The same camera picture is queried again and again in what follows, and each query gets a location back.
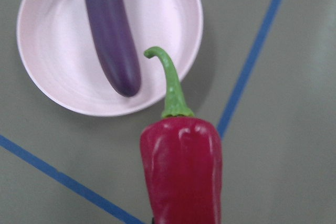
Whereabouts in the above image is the red chili pepper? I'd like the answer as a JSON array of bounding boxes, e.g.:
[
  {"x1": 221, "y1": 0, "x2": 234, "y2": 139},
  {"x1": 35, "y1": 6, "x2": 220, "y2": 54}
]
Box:
[{"x1": 140, "y1": 47, "x2": 222, "y2": 223}]

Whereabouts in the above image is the pink round plate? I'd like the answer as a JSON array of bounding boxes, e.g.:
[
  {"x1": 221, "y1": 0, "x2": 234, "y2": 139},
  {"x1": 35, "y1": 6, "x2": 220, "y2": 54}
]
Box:
[{"x1": 17, "y1": 0, "x2": 203, "y2": 116}]

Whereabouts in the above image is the purple eggplant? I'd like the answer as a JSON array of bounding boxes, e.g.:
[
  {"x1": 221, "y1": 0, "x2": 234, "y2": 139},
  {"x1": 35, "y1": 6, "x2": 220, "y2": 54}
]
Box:
[{"x1": 85, "y1": 0, "x2": 141, "y2": 97}]

